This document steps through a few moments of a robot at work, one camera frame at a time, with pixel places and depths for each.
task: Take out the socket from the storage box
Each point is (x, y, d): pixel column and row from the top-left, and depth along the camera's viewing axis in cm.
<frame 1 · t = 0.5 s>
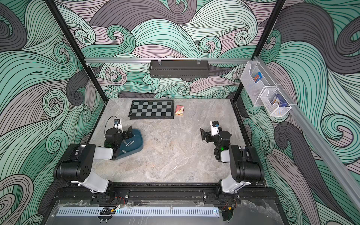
left hand: (123, 125, 93), fingers open
right hand: (209, 127, 93), fingers open
teal plastic storage box: (131, 145, 94), point 2 cm above the table
black grey chessboard: (152, 109, 112), point 4 cm above the table
small red card box: (179, 110, 113), point 3 cm above the table

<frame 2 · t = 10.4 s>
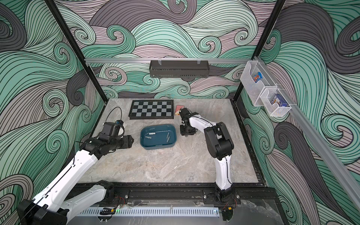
left hand: (128, 139, 77), fingers open
right hand: (187, 133, 98), fingers open
teal plastic storage box: (157, 137, 97), point 2 cm above the table
silver socket: (152, 133, 100), point 2 cm above the table
the other named things where they were.

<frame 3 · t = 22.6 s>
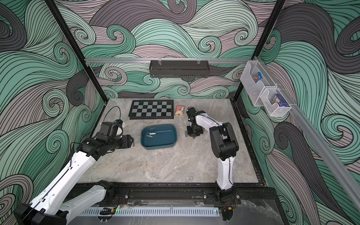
left hand: (128, 138, 76), fingers open
right hand: (195, 135, 97), fingers closed
the named things where they were.

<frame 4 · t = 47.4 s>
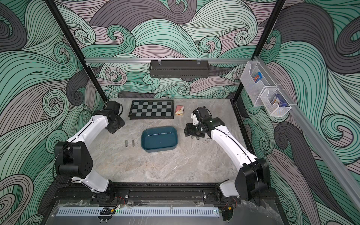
left hand: (119, 124, 89), fingers open
right hand: (189, 131, 82), fingers open
